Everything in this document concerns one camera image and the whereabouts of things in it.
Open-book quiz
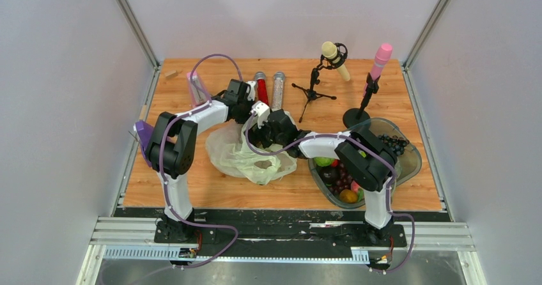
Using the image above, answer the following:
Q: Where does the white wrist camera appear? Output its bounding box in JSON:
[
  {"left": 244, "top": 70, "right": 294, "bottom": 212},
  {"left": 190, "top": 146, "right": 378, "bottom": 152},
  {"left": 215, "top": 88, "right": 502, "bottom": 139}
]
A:
[
  {"left": 246, "top": 81, "right": 258, "bottom": 101},
  {"left": 251, "top": 101, "right": 271, "bottom": 128}
]

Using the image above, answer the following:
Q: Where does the grey transparent fruit basket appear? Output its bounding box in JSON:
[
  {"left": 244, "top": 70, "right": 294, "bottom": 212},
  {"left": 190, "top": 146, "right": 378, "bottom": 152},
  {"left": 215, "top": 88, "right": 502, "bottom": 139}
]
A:
[{"left": 308, "top": 118, "right": 422, "bottom": 209}]

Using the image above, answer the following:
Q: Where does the dark purple plum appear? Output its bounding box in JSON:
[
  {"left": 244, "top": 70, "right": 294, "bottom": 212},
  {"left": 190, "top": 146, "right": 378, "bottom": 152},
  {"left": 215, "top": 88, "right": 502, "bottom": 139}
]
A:
[{"left": 318, "top": 166, "right": 340, "bottom": 185}]

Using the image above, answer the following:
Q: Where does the pink microphone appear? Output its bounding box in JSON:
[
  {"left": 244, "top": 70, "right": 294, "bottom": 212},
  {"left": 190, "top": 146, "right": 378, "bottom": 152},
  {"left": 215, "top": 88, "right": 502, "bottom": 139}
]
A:
[{"left": 363, "top": 43, "right": 393, "bottom": 97}]

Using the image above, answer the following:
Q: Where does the cream microphone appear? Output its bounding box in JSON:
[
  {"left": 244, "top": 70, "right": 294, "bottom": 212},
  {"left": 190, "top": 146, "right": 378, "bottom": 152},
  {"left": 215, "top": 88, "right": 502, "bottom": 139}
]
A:
[{"left": 321, "top": 41, "right": 351, "bottom": 82}]

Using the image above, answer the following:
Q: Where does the purple cable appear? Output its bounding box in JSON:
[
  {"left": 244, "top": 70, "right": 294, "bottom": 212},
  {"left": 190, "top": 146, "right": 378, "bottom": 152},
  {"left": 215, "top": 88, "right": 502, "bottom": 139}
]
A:
[
  {"left": 157, "top": 53, "right": 239, "bottom": 285},
  {"left": 244, "top": 112, "right": 417, "bottom": 274}
]

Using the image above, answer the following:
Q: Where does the black tripod microphone stand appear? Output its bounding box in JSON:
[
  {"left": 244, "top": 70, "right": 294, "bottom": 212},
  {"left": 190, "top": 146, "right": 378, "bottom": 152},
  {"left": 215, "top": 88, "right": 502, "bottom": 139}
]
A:
[{"left": 292, "top": 55, "right": 337, "bottom": 123}]

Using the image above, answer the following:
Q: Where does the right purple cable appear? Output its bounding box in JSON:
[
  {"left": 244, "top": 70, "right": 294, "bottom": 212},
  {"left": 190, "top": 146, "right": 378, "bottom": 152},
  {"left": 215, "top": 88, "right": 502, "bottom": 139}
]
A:
[{"left": 244, "top": 112, "right": 417, "bottom": 274}]

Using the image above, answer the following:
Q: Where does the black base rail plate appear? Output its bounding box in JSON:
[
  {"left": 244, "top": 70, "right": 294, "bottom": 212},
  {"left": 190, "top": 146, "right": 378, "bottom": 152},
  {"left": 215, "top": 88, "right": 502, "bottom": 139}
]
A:
[{"left": 146, "top": 206, "right": 452, "bottom": 259}]

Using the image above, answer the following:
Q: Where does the wooden strip on rail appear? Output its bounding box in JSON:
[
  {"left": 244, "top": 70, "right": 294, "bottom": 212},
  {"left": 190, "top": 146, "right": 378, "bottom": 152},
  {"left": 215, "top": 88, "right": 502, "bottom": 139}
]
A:
[{"left": 139, "top": 105, "right": 147, "bottom": 120}]

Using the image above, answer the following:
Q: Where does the red grape bunch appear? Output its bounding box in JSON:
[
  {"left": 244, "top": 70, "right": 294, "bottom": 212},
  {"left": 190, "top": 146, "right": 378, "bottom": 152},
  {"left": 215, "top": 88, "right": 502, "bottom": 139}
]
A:
[{"left": 326, "top": 162, "right": 353, "bottom": 196}]

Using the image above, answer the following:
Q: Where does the pale green plastic bag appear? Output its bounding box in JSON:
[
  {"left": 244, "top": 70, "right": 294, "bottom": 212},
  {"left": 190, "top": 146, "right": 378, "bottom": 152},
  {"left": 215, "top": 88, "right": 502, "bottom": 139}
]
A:
[{"left": 205, "top": 122, "right": 297, "bottom": 185}]

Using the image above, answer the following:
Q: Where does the small wooden block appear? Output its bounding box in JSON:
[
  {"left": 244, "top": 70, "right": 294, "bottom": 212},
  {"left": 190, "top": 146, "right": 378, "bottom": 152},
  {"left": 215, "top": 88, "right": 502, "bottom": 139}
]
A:
[{"left": 164, "top": 70, "right": 178, "bottom": 79}]

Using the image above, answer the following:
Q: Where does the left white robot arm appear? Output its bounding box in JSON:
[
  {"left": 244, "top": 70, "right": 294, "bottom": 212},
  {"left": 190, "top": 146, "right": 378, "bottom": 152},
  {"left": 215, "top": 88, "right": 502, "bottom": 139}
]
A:
[{"left": 142, "top": 79, "right": 257, "bottom": 243}]

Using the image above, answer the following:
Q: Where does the pink metronome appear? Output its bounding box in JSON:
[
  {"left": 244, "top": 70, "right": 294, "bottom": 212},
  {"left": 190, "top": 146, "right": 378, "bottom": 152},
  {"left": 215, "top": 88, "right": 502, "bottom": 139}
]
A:
[{"left": 186, "top": 72, "right": 210, "bottom": 108}]

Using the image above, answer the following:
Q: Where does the pink peach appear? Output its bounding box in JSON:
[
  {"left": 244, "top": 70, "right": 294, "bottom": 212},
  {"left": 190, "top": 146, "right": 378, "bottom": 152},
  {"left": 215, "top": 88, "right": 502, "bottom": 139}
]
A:
[{"left": 350, "top": 181, "right": 364, "bottom": 201}]

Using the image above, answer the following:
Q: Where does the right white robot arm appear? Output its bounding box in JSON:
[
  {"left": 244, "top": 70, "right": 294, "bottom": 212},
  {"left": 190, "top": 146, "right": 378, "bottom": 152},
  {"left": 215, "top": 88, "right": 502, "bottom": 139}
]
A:
[{"left": 245, "top": 103, "right": 397, "bottom": 245}]

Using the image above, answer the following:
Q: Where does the purple metronome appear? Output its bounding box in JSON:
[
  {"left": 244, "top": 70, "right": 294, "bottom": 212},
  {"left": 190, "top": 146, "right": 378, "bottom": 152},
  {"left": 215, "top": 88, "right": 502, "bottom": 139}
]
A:
[{"left": 134, "top": 120, "right": 153, "bottom": 167}]

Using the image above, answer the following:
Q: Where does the red glitter microphone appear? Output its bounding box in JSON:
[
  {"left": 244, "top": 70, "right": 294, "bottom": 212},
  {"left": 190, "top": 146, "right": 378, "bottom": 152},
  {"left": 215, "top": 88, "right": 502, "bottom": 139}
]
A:
[{"left": 254, "top": 72, "right": 270, "bottom": 105}]

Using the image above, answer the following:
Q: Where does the black grape bunch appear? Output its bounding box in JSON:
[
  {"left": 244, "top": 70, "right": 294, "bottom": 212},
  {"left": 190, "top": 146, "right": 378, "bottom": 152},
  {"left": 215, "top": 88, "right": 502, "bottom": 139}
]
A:
[{"left": 378, "top": 134, "right": 410, "bottom": 156}]

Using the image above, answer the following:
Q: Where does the silver glitter microphone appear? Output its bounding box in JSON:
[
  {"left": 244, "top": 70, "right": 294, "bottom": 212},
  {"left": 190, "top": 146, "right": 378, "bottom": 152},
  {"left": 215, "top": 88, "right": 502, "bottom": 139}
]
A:
[{"left": 271, "top": 71, "right": 286, "bottom": 111}]

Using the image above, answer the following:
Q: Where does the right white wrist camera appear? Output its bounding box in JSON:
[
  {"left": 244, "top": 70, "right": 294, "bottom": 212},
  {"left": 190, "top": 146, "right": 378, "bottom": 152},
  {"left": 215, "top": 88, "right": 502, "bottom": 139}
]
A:
[{"left": 251, "top": 101, "right": 271, "bottom": 128}]

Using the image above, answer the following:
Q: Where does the green fruit from bag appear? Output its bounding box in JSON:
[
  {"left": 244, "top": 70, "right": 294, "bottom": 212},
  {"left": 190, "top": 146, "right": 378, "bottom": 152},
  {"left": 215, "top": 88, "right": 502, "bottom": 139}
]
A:
[{"left": 313, "top": 157, "right": 335, "bottom": 167}]

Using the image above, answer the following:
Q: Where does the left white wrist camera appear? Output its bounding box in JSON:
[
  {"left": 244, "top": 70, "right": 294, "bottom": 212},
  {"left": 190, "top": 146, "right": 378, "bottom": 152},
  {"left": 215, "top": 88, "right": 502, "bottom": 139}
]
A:
[{"left": 246, "top": 81, "right": 258, "bottom": 101}]

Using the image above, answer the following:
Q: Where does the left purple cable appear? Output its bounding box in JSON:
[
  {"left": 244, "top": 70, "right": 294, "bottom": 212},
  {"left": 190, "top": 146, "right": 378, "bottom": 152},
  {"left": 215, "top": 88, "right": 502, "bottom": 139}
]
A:
[{"left": 157, "top": 53, "right": 239, "bottom": 285}]

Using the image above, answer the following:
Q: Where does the black round-base microphone stand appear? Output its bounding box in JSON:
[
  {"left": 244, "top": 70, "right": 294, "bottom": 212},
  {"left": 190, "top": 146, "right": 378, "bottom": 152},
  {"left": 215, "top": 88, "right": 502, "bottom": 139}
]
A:
[{"left": 343, "top": 73, "right": 380, "bottom": 128}]

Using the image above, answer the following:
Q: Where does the orange yellow fruit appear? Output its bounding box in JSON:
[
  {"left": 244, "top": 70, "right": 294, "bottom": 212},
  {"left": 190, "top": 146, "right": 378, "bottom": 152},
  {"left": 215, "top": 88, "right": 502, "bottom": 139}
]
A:
[{"left": 339, "top": 189, "right": 358, "bottom": 204}]

